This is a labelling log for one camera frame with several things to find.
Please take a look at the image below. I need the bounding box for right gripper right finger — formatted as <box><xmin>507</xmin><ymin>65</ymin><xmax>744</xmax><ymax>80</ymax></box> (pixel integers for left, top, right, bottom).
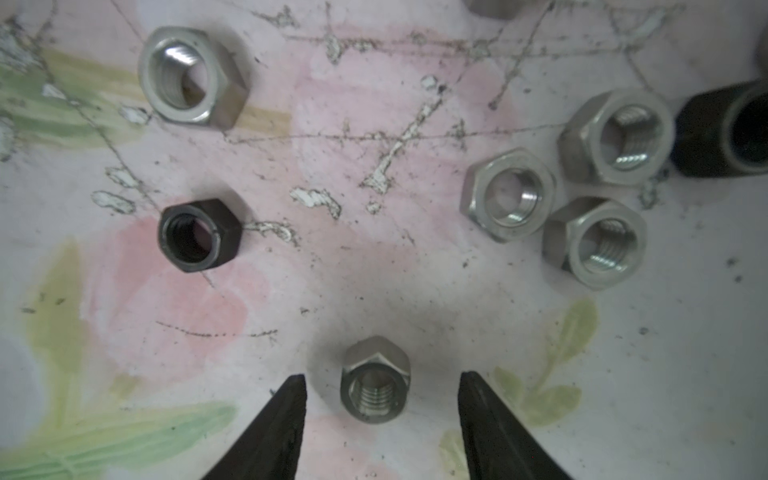
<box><xmin>457</xmin><ymin>371</ymin><xmax>571</xmax><ymax>480</ymax></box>

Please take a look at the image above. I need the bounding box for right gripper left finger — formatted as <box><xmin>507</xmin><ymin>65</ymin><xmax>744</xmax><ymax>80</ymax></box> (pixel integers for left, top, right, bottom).
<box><xmin>204</xmin><ymin>374</ymin><xmax>307</xmax><ymax>480</ymax></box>

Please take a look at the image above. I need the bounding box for silver nut bottom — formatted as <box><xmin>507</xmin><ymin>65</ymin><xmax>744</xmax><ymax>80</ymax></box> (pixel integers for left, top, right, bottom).
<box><xmin>340</xmin><ymin>336</ymin><xmax>411</xmax><ymax>424</ymax></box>

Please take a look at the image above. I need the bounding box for silver nut cluster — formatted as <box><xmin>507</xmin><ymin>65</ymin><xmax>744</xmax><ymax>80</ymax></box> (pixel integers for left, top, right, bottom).
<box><xmin>460</xmin><ymin>148</ymin><xmax>556</xmax><ymax>243</ymax></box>
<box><xmin>542</xmin><ymin>197</ymin><xmax>647</xmax><ymax>290</ymax></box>
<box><xmin>558</xmin><ymin>88</ymin><xmax>675</xmax><ymax>186</ymax></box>

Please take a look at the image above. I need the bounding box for black nut cluster top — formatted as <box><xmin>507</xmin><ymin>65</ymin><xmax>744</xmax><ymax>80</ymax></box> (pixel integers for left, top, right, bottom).
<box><xmin>671</xmin><ymin>80</ymin><xmax>767</xmax><ymax>178</ymax></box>

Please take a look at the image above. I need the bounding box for black nut bottom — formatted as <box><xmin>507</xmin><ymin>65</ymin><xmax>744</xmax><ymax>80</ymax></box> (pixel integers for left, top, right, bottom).
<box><xmin>157</xmin><ymin>198</ymin><xmax>243</xmax><ymax>273</ymax></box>

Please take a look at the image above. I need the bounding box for silver nut lower middle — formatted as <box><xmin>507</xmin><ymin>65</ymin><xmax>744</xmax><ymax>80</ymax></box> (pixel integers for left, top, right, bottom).
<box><xmin>138</xmin><ymin>26</ymin><xmax>249</xmax><ymax>131</ymax></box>

